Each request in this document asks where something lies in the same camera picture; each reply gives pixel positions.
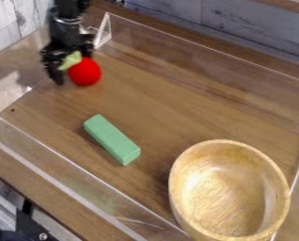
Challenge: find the clear acrylic table enclosure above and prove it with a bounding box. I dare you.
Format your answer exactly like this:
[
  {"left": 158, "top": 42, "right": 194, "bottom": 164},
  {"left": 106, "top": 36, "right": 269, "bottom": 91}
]
[{"left": 0, "top": 13, "right": 299, "bottom": 241}]

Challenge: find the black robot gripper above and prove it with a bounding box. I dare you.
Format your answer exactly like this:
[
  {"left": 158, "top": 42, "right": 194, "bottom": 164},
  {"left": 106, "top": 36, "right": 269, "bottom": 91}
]
[{"left": 41, "top": 20, "right": 95, "bottom": 86}]

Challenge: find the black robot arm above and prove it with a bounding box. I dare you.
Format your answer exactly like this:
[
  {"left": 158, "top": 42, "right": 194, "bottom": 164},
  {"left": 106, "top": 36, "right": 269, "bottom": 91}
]
[{"left": 41, "top": 0, "right": 95, "bottom": 85}]

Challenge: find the wooden bowl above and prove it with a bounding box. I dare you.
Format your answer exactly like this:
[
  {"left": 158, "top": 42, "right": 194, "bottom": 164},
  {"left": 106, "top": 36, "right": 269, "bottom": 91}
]
[{"left": 169, "top": 139, "right": 290, "bottom": 241}]

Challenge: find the red plush strawberry toy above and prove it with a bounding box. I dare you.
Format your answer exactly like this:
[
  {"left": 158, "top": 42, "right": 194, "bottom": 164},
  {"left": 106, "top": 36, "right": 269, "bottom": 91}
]
[{"left": 57, "top": 51, "right": 102, "bottom": 86}]

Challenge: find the green rectangular block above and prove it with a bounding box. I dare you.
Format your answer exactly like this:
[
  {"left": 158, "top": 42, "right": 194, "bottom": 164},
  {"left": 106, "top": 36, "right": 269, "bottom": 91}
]
[{"left": 83, "top": 114, "right": 141, "bottom": 166}]

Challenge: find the black clamp mount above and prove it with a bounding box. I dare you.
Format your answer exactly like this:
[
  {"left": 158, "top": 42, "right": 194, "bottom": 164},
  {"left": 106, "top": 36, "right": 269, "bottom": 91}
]
[{"left": 15, "top": 210, "right": 59, "bottom": 241}]

